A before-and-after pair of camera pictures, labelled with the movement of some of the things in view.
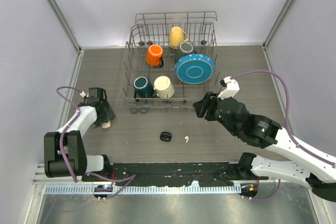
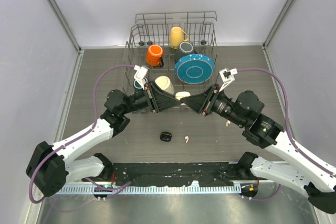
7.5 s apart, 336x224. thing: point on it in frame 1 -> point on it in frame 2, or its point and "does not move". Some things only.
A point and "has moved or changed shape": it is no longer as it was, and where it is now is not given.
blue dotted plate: x=194 y=68 does not move
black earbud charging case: x=165 y=136 does not move
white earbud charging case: x=106 y=125 has moved or changed shape
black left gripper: x=108 y=115 -> x=158 y=99
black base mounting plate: x=151 y=174 does not move
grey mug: x=184 y=49 does not move
